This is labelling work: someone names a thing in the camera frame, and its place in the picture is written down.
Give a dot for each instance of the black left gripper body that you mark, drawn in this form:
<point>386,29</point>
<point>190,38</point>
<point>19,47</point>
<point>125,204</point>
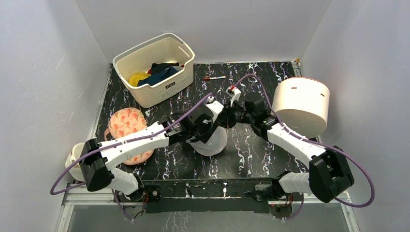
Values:
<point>203,134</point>

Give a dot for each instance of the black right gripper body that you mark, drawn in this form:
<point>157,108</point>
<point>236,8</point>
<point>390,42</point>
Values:
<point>232,116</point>

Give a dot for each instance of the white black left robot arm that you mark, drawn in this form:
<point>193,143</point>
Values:
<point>99,161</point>

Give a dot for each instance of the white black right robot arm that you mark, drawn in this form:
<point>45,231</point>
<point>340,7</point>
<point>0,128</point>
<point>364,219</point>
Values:
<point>328,171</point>

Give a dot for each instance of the cream perforated laundry basket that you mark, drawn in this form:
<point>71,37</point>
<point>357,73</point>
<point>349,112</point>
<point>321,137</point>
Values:
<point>166,48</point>

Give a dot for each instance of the red white marker pen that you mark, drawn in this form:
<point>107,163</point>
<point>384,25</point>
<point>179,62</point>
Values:
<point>214,78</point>

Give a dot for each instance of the cream cylindrical drum container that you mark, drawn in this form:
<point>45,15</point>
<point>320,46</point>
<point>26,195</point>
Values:
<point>302,104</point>

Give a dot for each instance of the navy blue cloth in basket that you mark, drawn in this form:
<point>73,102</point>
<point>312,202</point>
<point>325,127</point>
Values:
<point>159,77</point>

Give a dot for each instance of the black cloth in basket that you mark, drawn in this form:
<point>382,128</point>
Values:
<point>160,67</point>

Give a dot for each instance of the yellow cloth in basket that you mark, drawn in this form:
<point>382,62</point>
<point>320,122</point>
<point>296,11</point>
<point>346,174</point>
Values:
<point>136,77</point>

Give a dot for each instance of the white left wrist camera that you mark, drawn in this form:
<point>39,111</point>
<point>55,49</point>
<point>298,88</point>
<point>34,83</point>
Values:
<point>215,107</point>

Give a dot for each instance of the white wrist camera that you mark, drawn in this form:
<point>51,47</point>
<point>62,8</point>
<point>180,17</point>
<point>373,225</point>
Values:
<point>234,93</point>
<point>215,107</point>

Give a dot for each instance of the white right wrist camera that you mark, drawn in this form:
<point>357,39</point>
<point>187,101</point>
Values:
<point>234,93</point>

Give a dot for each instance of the black robot base mount plate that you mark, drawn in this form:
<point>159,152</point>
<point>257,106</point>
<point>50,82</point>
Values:
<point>211,195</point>

